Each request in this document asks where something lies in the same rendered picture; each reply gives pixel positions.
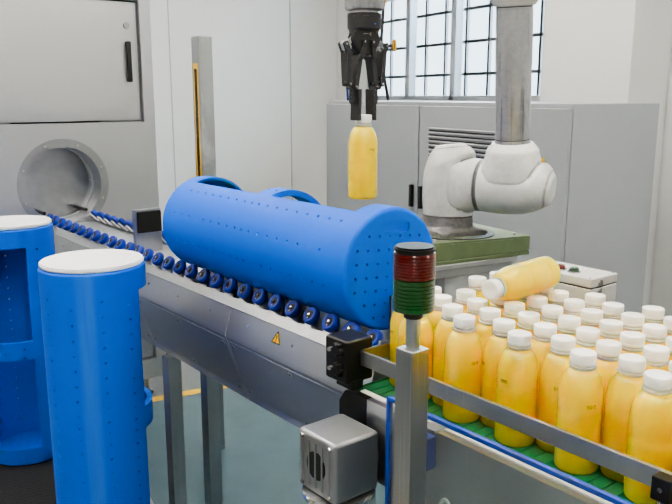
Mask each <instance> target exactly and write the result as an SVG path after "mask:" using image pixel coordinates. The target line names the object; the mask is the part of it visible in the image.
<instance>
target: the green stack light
mask: <svg viewBox="0 0 672 504"><path fill-rule="evenodd" d="M392 297H393V298H392V304H393V305H392V309H393V310H394V311H395V312H397V313H400V314H405V315H425V314H429V313H432V312H433V311H434V310H435V279H434V280H432V281H428V282H404V281H399V280H396V279H395V278H394V277H393V294H392Z"/></svg>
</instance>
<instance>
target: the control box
mask: <svg viewBox="0 0 672 504"><path fill-rule="evenodd" d="M556 262H557V264H564V265H565V266H566V265H567V266H566V268H565V269H560V271H561V277H560V281H559V283H558V284H557V285H556V286H555V287H554V288H553V289H561V290H566V291H568V292H569V298H577V299H582V300H584V301H585V294H586V293H590V292H596V293H602V294H604V295H605V296H606V300H605V302H615V296H616V281H617V273H614V272H609V271H604V270H599V269H594V268H589V267H584V266H579V265H574V264H569V263H564V262H559V261H556ZM569 265H570V266H569ZM571 266H576V267H578V268H580V269H579V272H572V271H569V268H570V267H571ZM582 268H584V269H582ZM588 269H589V270H588Z"/></svg>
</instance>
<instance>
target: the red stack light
mask: <svg viewBox="0 0 672 504"><path fill-rule="evenodd" d="M435 271H436V253H435V252H434V253H433V254H430V255H423V256H410V255H402V254H398V253H396V251H394V252H393V277H394V278H395V279H396V280H399V281H404V282H428V281H432V280H434V279H435V277H436V275H435V274H436V272H435Z"/></svg>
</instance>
